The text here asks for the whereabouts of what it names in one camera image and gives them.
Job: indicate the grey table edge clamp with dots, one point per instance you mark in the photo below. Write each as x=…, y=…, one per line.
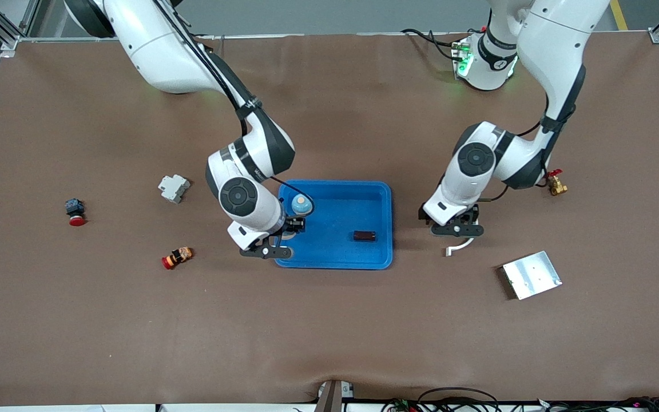
x=332, y=397

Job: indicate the white circuit breaker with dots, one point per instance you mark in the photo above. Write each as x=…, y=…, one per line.
x=173, y=189

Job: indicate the silver metal plate module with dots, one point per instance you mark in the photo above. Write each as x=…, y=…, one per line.
x=532, y=276

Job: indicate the blue plastic tray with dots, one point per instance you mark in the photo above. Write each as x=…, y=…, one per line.
x=335, y=252

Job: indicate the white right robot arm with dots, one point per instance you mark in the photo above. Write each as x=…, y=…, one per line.
x=163, y=51

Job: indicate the blue bell tan button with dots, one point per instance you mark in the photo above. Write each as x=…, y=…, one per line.
x=302, y=201

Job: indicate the red emergency stop orange base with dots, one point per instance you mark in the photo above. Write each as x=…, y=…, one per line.
x=178, y=257

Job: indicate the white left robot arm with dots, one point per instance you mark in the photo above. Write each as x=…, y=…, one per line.
x=552, y=40

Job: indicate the brown table mat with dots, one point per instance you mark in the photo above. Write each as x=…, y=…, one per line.
x=329, y=332

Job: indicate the white curved plastic clamp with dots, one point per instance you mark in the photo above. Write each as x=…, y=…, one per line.
x=461, y=246

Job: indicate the red mushroom pushbutton blue base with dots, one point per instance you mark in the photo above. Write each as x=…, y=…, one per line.
x=75, y=209

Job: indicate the dark brown electrolytic capacitor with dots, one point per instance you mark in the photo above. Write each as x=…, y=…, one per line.
x=365, y=236

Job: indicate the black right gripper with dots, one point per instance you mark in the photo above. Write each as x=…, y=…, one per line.
x=297, y=224

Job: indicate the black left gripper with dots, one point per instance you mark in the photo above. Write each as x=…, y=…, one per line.
x=466, y=217

